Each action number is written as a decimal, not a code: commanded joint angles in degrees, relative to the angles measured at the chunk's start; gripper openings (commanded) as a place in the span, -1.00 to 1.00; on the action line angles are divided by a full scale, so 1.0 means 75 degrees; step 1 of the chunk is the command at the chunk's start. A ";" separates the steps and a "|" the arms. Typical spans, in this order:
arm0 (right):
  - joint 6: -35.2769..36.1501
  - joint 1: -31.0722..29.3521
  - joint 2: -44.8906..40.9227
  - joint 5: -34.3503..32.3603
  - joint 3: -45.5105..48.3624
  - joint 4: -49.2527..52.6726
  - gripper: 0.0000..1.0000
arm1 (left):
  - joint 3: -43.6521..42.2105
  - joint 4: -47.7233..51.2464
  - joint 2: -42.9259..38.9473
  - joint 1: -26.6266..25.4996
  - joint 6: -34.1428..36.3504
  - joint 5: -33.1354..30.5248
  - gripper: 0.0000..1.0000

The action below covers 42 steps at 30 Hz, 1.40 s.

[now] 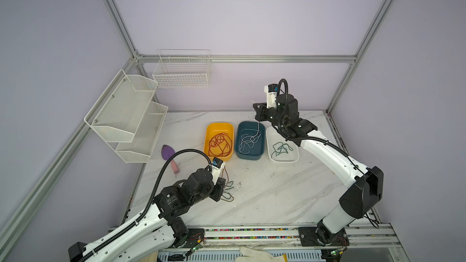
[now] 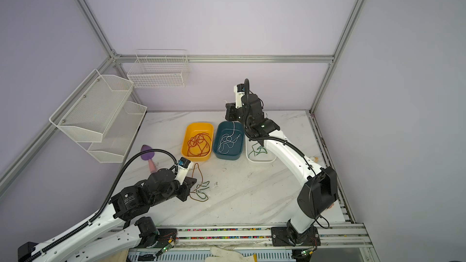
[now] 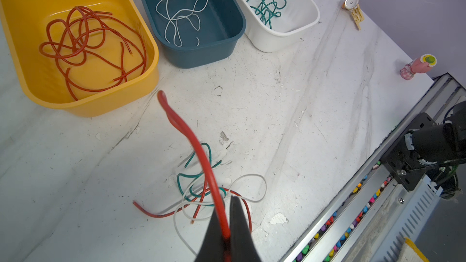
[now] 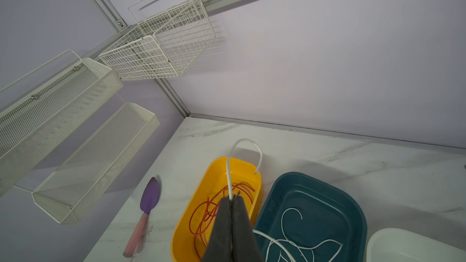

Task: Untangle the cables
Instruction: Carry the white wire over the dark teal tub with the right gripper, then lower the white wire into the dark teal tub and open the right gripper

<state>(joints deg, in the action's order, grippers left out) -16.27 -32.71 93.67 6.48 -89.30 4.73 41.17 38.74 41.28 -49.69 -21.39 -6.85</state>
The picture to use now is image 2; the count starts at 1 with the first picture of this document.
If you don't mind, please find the cable bundle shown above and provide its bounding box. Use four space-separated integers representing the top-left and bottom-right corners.
188 163 211 203

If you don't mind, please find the white cable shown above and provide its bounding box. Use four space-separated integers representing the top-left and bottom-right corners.
217 121 243 155

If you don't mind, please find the green cable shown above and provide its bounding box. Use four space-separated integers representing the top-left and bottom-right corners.
248 141 269 158

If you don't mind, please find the red cable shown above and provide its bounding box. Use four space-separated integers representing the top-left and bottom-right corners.
186 132 213 158

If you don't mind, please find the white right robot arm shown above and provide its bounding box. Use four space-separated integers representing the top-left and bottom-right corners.
225 92 338 245

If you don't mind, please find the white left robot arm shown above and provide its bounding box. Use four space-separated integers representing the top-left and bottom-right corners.
18 149 197 262

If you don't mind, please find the teal plastic bin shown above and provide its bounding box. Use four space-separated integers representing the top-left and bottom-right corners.
212 121 245 161

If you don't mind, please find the white plastic bin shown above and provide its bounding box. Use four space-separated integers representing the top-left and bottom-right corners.
245 137 277 164

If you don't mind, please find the yellow plastic bin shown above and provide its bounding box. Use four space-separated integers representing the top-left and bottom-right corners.
181 123 214 163

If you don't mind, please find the white work glove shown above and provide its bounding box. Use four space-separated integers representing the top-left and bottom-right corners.
205 247 257 262

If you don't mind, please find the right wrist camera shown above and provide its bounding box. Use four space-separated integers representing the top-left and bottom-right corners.
234 83 246 109

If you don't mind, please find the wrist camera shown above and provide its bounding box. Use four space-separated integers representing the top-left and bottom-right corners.
175 157 191 184
234 83 246 109

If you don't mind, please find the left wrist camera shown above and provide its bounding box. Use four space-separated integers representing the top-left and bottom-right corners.
175 157 191 184

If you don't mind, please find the purple pink-handled spatula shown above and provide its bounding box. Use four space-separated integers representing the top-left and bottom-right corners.
140 144 158 173

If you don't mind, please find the white mesh wall shelf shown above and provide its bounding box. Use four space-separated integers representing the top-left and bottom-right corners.
49 70 147 163

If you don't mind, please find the white wire wall basket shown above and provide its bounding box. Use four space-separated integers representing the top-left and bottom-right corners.
127 49 191 89

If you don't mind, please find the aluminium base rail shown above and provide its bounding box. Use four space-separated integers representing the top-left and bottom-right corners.
72 221 376 262

